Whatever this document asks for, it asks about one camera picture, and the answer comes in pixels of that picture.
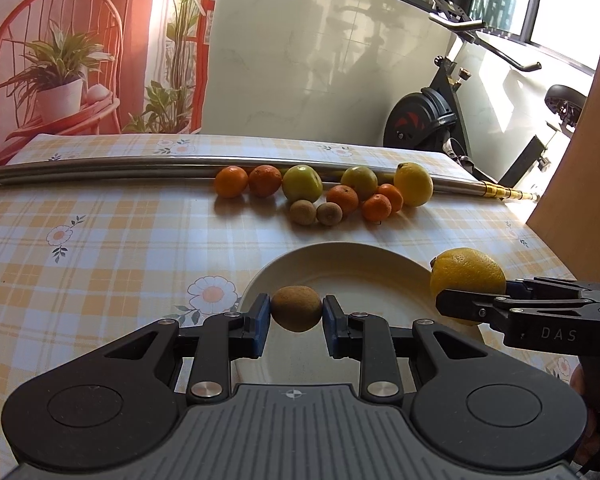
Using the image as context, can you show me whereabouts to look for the green apple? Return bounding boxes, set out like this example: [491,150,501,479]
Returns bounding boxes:
[340,166,378,202]
[282,165,323,203]

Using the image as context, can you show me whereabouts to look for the brown kiwi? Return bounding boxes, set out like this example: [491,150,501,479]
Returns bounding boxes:
[288,200,316,226]
[316,202,343,226]
[271,286,323,333]

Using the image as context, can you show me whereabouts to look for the large yellow lemon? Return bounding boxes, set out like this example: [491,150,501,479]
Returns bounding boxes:
[429,247,506,299]

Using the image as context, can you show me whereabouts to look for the cream round plate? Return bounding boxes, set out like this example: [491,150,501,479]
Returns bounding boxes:
[232,242,482,387]

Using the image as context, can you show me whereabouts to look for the plaid floral tablecloth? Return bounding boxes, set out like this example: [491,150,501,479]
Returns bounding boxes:
[0,132,579,480]

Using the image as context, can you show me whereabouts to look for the printed red backdrop curtain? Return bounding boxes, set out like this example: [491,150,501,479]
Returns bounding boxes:
[0,0,215,166]

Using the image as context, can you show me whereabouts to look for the orange tangerine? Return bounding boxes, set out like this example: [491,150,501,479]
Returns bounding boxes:
[213,166,249,200]
[248,165,283,198]
[361,194,392,223]
[326,184,360,217]
[377,183,404,214]

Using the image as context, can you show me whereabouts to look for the black exercise bike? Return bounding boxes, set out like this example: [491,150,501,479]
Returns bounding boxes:
[382,0,589,189]

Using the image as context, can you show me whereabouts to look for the long steel telescopic pole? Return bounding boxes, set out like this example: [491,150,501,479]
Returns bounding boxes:
[0,156,540,203]

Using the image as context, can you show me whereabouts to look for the wooden board right edge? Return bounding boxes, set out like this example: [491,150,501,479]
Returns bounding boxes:
[528,62,600,282]

